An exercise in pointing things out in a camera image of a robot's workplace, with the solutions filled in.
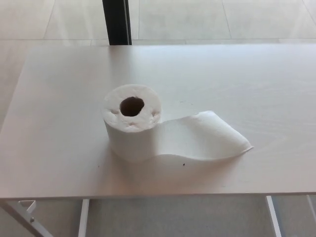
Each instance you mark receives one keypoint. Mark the white toilet paper roll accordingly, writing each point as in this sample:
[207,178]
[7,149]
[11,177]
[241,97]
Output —
[133,138]

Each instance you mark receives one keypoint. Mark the black vertical pillar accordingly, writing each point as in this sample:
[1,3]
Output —
[116,22]

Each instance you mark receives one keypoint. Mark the white metal table leg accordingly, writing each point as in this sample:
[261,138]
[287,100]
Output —
[84,217]
[272,214]
[311,203]

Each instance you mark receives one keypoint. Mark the grey metal table leg frame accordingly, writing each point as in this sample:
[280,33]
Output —
[29,217]

